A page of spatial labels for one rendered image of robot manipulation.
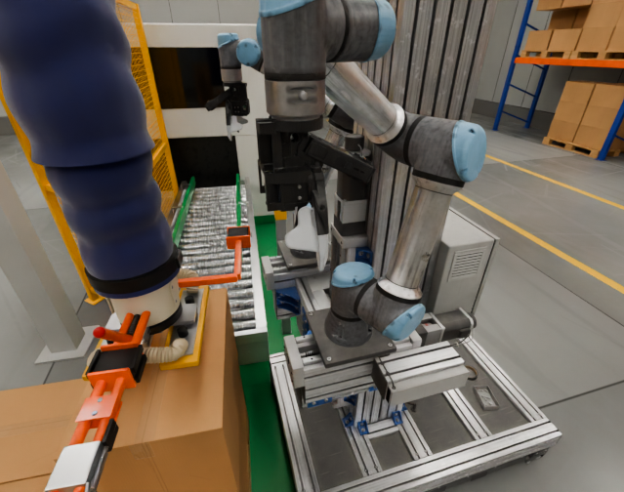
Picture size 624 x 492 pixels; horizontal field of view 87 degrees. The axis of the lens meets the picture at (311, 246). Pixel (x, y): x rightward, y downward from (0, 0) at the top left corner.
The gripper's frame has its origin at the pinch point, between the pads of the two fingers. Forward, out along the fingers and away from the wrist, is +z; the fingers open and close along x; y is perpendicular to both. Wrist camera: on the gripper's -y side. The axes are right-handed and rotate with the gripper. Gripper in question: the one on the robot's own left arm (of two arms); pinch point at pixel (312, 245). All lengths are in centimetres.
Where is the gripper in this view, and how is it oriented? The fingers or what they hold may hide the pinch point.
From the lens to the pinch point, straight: 53.6
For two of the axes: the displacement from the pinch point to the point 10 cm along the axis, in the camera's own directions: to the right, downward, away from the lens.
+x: 2.7, 5.0, -8.2
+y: -9.6, 1.4, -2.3
